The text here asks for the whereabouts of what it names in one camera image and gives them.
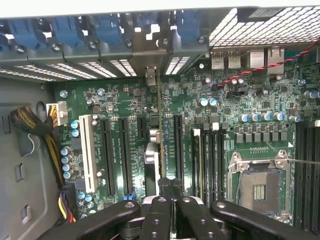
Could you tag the green motherboard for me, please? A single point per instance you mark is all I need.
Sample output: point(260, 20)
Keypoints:
point(250, 100)

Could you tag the black open PC case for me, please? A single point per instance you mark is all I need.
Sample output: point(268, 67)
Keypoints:
point(75, 10)

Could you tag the blue card retainer clip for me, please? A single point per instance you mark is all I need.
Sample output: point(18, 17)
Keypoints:
point(66, 31)
point(107, 28)
point(21, 32)
point(3, 42)
point(187, 27)

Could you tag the short black expansion slot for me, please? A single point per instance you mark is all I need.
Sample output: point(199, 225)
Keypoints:
point(141, 127)

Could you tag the vented metal slot cover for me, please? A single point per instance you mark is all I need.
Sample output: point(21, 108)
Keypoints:
point(45, 73)
point(177, 65)
point(72, 72)
point(123, 68)
point(25, 75)
point(98, 70)

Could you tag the white power connector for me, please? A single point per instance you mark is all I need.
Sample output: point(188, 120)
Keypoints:
point(61, 115)

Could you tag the long black expansion slot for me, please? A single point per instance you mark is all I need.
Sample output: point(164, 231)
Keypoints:
point(107, 157)
point(178, 150)
point(125, 155)

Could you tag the silver rear port block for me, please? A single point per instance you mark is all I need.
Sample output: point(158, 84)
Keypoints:
point(257, 59)

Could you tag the silver USB port block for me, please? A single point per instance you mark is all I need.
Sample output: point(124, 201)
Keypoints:
point(217, 61)
point(235, 60)

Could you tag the blue expansion slot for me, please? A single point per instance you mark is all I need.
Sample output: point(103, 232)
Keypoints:
point(165, 140)

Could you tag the white expansion slot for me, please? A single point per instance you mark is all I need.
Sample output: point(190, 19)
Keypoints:
point(87, 155)

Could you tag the CPU socket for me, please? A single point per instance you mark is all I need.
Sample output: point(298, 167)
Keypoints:
point(260, 192)

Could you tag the thin metal locking lever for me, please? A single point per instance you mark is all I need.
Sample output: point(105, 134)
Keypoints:
point(305, 162)

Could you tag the silver network port block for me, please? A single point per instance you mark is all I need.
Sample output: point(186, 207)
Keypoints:
point(276, 61)

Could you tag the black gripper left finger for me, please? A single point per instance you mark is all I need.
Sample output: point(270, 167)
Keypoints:
point(157, 220)

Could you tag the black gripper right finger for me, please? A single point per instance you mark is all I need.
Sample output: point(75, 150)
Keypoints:
point(200, 225)

